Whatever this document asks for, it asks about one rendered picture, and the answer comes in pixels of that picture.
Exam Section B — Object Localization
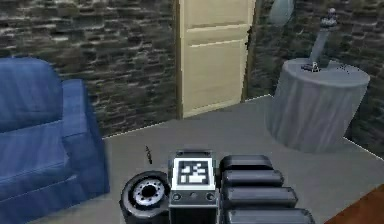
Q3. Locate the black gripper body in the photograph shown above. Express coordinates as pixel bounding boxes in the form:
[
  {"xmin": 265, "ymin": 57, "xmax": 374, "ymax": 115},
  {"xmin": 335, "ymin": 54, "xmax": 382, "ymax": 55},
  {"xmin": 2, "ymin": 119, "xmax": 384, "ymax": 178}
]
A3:
[{"xmin": 119, "ymin": 170, "xmax": 172, "ymax": 224}]

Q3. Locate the blue sofa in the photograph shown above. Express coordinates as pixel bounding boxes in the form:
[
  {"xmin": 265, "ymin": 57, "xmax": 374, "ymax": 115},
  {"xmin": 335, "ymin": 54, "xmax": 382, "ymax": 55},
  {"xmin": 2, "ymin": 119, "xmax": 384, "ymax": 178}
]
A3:
[{"xmin": 0, "ymin": 56, "xmax": 111, "ymax": 224}]

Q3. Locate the cream room door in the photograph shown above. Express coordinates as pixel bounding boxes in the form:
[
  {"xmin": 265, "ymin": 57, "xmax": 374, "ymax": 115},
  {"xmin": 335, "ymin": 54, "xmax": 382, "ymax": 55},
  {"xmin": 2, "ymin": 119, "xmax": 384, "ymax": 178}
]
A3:
[{"xmin": 175, "ymin": 0, "xmax": 258, "ymax": 120}]

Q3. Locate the grey round draped table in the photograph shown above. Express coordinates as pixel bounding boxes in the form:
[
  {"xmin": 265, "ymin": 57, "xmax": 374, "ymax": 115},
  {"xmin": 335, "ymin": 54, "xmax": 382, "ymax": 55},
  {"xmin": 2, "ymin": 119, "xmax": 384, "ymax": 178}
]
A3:
[{"xmin": 265, "ymin": 57, "xmax": 371, "ymax": 154}]

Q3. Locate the small dark object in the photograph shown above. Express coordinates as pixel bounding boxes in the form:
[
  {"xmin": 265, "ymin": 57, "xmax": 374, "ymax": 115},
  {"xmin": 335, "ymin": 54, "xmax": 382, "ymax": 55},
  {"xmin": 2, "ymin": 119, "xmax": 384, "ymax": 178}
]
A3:
[{"xmin": 300, "ymin": 61, "xmax": 320, "ymax": 72}]

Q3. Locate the black door handle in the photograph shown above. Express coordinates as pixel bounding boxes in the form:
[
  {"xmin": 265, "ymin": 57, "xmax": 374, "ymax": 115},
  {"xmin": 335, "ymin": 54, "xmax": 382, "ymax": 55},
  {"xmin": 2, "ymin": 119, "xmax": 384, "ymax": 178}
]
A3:
[{"xmin": 245, "ymin": 27, "xmax": 253, "ymax": 51}]

